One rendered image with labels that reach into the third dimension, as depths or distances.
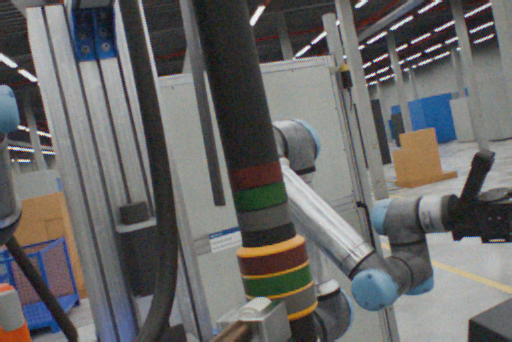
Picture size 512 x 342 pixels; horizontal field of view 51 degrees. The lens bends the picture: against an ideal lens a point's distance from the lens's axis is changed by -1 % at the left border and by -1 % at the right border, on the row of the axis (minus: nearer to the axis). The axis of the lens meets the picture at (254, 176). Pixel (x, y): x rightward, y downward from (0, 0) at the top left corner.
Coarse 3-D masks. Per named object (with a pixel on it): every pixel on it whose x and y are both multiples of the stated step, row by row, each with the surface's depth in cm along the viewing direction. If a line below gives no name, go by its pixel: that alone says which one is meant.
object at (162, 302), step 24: (120, 0) 24; (144, 48) 24; (144, 72) 24; (144, 96) 24; (144, 120) 24; (168, 168) 24; (168, 192) 24; (168, 216) 24; (168, 240) 24; (168, 264) 24; (168, 288) 23; (168, 312) 23; (144, 336) 22
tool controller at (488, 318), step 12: (504, 300) 101; (492, 312) 97; (504, 312) 97; (468, 324) 96; (480, 324) 94; (492, 324) 93; (504, 324) 93; (468, 336) 97; (480, 336) 94; (492, 336) 92; (504, 336) 90
